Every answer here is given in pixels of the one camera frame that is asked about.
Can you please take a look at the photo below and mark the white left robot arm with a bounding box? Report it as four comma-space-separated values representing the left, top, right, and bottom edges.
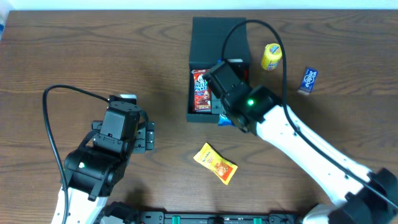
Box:
52, 121, 155, 223

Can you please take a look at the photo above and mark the blue Oreo cookie pack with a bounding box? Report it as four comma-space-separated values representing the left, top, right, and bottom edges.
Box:
218, 113, 234, 126

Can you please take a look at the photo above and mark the yellow round candy container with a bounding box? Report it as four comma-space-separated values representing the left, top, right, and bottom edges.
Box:
261, 43, 282, 71

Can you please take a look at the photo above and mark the yellow orange snack packet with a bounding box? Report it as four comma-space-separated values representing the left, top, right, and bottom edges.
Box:
193, 142, 238, 185

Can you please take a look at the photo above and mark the red Hello Panda box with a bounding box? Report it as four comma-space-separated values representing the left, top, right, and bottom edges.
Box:
191, 69, 211, 113

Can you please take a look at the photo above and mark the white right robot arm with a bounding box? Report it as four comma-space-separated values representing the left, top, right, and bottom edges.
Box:
210, 83, 397, 223

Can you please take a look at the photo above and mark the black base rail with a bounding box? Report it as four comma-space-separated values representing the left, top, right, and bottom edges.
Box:
131, 210, 300, 224

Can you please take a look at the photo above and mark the black open gift box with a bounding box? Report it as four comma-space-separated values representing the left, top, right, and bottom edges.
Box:
186, 17, 251, 123

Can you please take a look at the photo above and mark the blue Eclipse mint box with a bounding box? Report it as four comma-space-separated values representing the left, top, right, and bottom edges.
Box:
298, 67, 318, 95

